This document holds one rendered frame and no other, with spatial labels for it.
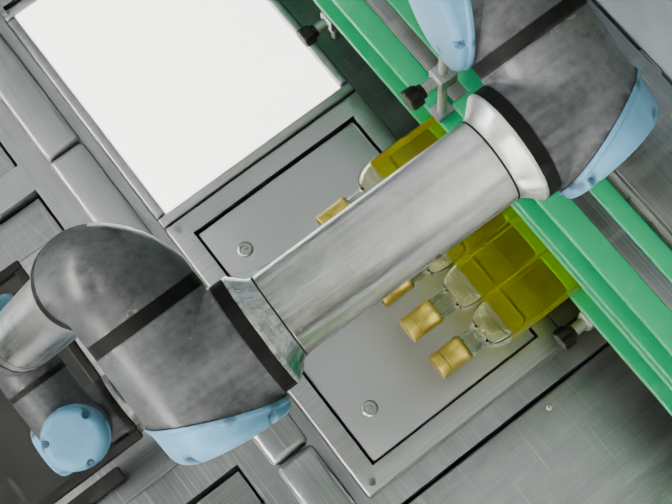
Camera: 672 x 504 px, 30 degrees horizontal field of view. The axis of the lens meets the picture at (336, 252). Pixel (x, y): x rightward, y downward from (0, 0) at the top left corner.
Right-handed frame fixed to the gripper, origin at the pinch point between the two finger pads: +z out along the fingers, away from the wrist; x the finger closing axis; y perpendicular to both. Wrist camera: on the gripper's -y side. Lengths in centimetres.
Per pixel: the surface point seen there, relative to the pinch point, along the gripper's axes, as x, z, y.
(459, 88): 4.0, 33.9, -3.1
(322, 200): -12.6, 13.5, -7.5
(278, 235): -12.6, 5.6, -7.2
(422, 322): 1.7, 11.2, 17.8
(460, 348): 1.6, 12.9, 23.2
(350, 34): -3.0, 29.6, -21.2
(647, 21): 21, 50, 10
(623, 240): 13.3, 33.5, 26.8
